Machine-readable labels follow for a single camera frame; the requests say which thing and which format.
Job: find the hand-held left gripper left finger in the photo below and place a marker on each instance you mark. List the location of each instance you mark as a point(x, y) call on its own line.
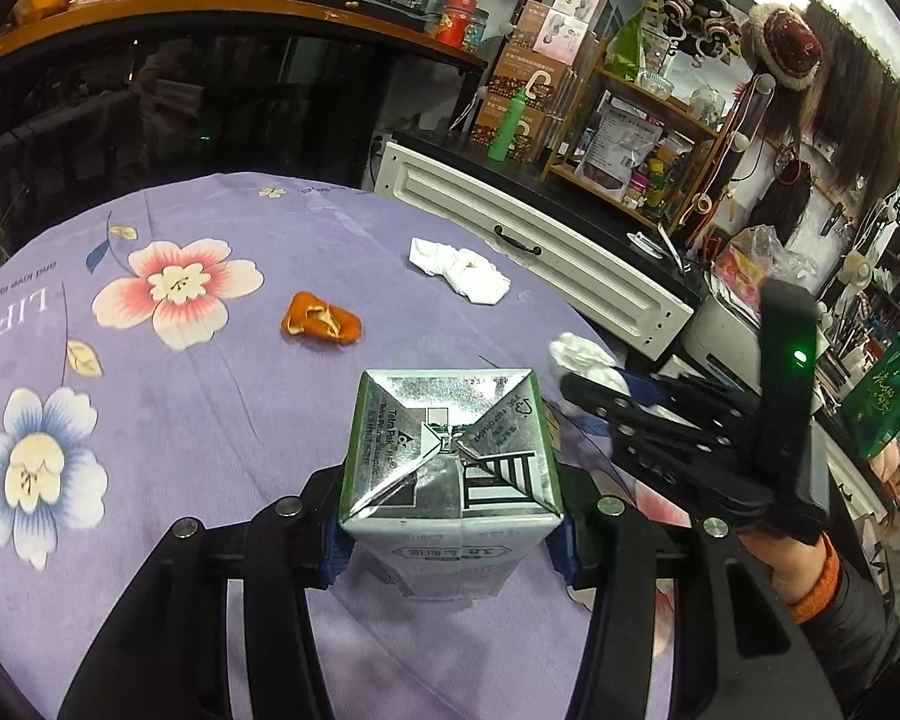
point(334, 551)

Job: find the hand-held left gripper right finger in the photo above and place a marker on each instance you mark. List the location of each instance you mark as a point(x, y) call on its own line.
point(570, 555)

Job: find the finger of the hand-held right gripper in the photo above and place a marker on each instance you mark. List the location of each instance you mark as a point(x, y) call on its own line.
point(645, 388)
point(630, 416)

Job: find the white tissue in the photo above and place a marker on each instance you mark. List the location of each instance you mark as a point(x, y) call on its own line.
point(581, 352)
point(461, 270)

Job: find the white green milk carton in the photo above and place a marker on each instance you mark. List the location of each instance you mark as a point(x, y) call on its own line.
point(450, 487)

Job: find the person's right forearm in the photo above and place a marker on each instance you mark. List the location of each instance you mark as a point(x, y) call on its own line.
point(862, 637)

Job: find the person's right hand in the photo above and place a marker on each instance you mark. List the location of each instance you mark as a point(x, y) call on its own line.
point(784, 562)

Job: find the white grey printer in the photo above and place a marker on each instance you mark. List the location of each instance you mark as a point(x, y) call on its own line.
point(720, 330)

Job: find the green paper bag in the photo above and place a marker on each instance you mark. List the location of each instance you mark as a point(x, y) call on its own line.
point(885, 405)

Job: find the clear plastic bag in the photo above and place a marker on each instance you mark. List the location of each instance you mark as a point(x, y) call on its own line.
point(765, 255)

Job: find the white drawer cabinet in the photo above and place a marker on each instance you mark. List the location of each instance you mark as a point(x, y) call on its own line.
point(532, 240)

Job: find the purple floral tablecloth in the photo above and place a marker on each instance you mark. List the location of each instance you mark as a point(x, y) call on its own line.
point(195, 405)

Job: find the wooden shelf rack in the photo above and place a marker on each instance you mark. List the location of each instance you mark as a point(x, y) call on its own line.
point(570, 172)

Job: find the orange peel piece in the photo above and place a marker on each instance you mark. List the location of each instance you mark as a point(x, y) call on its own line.
point(319, 319)

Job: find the silver snack pouch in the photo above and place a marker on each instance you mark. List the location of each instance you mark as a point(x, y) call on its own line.
point(622, 142)

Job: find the glass jar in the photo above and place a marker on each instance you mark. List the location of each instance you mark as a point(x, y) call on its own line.
point(705, 106)

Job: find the green bottle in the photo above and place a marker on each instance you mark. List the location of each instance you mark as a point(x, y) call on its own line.
point(511, 124)

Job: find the hanging brown wig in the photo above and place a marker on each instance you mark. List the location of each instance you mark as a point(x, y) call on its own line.
point(855, 112)

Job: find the stack of brown boxes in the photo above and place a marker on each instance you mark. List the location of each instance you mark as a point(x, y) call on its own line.
point(525, 82)

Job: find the green packet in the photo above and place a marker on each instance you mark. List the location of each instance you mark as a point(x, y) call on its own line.
point(630, 52)

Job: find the dark red fur hat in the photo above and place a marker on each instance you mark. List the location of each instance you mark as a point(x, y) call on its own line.
point(787, 45)

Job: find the white pink box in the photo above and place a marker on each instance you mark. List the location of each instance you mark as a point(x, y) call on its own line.
point(577, 7)

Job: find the red tin can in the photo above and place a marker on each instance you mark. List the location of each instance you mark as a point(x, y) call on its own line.
point(461, 19)

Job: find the curved wooden counter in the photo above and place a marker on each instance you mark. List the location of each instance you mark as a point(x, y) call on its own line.
point(232, 11)

